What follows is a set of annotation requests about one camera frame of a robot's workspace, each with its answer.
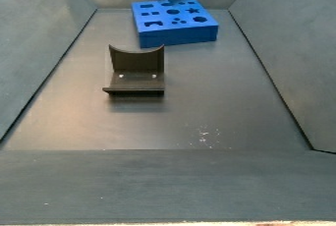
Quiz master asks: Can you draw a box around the dark curved fixture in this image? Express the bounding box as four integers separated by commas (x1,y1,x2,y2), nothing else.
103,46,166,94

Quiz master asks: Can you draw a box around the blue shape-sorter block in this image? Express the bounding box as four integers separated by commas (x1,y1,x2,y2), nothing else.
131,0,219,48

